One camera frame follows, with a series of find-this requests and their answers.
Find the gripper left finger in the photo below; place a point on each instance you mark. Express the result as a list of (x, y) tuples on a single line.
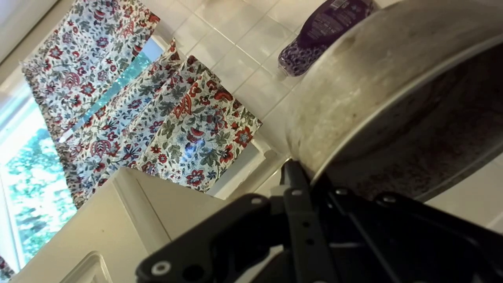
[(302, 220)]

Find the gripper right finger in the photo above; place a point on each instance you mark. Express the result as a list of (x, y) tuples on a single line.
[(424, 243)]

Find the worn metal pot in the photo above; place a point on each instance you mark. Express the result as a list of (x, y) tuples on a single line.
[(365, 90)]

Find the floral curtain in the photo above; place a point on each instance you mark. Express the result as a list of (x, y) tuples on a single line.
[(184, 133), (82, 59)]

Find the white cabinet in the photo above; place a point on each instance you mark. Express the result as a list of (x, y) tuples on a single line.
[(118, 232)]

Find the purple plastic bottle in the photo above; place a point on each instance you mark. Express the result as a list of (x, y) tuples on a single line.
[(322, 31)]

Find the window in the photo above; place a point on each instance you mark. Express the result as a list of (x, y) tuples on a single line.
[(35, 181)]

